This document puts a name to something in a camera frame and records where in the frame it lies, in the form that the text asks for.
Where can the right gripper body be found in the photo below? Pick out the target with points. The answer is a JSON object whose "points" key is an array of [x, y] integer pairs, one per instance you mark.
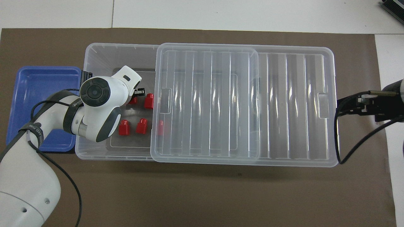
{"points": [[389, 105]]}

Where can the clear plastic box lid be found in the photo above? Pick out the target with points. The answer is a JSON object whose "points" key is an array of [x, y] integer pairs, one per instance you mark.
{"points": [[284, 110]]}

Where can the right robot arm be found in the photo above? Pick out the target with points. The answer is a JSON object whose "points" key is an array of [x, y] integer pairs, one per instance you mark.
{"points": [[402, 87]]}

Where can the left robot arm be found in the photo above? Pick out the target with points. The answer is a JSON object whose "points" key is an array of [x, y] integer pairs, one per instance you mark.
{"points": [[111, 94]]}

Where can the red block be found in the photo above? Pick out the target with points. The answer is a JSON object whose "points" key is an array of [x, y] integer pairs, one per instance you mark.
{"points": [[124, 127], [142, 126], [149, 101], [133, 101], [160, 127]]}

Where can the clear plastic storage box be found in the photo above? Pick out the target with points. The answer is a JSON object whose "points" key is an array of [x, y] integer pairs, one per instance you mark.
{"points": [[104, 56]]}

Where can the blue plastic tray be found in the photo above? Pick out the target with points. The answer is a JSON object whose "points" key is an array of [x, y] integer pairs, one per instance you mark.
{"points": [[38, 91]]}

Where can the black ribbed device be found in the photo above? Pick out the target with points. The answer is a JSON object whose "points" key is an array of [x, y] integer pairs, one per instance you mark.
{"points": [[394, 8]]}

